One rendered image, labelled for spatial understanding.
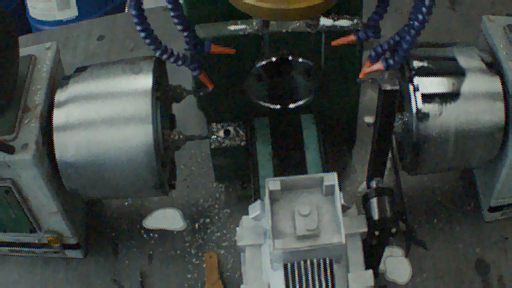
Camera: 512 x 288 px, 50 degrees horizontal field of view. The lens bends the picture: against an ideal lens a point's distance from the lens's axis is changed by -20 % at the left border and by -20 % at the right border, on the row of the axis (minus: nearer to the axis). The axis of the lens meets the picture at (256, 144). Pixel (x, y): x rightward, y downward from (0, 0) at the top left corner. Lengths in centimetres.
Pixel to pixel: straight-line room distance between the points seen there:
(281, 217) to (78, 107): 38
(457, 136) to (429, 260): 31
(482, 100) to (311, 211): 38
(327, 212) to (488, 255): 51
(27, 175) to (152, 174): 24
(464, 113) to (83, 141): 65
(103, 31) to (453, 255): 110
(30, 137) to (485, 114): 80
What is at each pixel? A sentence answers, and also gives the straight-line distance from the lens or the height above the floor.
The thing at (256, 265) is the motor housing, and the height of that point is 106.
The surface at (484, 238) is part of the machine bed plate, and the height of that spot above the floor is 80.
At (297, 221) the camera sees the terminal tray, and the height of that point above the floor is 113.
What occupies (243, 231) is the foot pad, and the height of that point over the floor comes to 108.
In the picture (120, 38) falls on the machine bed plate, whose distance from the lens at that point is 170.
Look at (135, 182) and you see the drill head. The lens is 107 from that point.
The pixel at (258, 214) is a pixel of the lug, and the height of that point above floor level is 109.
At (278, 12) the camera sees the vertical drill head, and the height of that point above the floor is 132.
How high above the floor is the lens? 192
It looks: 53 degrees down
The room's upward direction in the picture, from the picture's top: 4 degrees counter-clockwise
